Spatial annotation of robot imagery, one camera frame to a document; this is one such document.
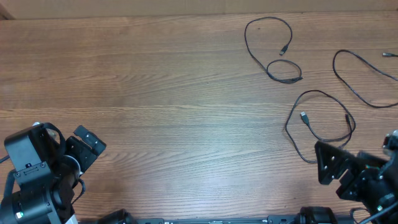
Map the black usb cable long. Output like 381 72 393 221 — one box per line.
283 90 357 164

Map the black usb cable short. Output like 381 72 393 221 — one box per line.
244 16 303 84

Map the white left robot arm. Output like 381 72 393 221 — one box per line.
1 123 106 224

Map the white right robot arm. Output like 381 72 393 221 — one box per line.
315 130 397 223

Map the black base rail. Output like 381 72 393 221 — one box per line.
77 207 355 224

